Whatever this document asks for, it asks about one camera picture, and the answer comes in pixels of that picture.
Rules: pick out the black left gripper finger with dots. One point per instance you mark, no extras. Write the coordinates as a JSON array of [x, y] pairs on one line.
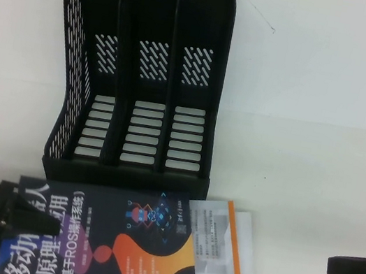
[[34, 217]]

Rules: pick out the dark robot cover book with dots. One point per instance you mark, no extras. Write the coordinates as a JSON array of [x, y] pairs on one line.
[[112, 256]]

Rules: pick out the black plastic three-slot book stand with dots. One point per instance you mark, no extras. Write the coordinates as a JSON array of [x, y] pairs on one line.
[[126, 176]]

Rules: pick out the white book with orange trim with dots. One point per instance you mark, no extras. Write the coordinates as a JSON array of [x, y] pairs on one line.
[[235, 260]]

